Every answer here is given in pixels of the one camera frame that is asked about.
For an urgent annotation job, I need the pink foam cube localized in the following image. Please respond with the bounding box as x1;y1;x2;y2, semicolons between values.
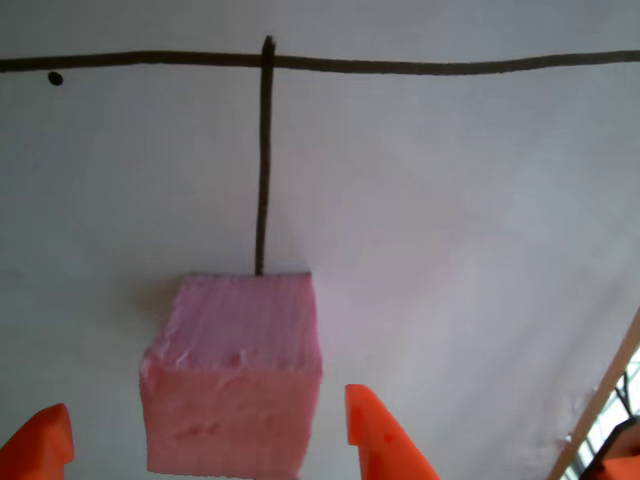
138;271;324;477

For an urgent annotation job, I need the wooden board edge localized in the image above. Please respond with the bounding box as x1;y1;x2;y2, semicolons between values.
548;304;640;480

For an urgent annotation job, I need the white paper sheet with lines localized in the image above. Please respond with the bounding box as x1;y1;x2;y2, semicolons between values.
0;0;640;480

